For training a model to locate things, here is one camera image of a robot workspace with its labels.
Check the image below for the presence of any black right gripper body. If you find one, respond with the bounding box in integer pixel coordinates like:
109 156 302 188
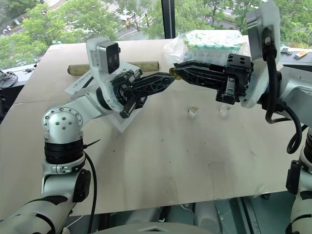
215 53 254 106

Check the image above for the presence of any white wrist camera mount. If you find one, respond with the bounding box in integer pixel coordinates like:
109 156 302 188
240 0 284 108
85 38 122 113

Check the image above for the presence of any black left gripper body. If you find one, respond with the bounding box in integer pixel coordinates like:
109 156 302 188
111 69 149 119

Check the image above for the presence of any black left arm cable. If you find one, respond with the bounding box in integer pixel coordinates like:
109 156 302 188
82 138 101 234

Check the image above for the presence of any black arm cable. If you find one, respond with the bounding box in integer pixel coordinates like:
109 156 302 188
82 138 101 234
261 26 304 155

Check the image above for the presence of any black cable bundle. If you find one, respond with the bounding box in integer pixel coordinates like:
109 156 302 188
0 70 19 88

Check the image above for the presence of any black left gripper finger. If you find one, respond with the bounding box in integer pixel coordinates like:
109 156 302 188
131 72 176 90
131 79 174 99

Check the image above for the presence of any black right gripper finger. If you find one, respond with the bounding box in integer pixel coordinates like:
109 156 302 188
173 59 230 78
178 72 229 92

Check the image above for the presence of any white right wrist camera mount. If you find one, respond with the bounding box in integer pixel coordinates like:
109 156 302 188
240 0 284 108

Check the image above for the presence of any gold coin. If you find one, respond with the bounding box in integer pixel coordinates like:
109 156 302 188
169 68 182 81

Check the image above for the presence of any black window post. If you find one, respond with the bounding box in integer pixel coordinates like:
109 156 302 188
161 0 176 39

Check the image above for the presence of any brown cardboard roll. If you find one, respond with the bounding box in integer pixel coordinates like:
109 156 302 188
67 60 160 77

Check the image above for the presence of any white cylinder under table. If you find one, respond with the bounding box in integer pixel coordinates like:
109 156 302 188
194 200 221 234

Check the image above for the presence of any clear bag of green-capped bottles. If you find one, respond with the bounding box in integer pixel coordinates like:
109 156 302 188
163 29 247 74

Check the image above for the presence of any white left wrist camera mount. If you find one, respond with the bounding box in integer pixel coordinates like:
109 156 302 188
85 38 122 113

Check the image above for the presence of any white slotted box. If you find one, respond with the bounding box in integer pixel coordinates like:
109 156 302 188
64 60 150 134

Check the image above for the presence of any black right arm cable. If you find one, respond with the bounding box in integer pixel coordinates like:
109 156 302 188
261 26 304 155

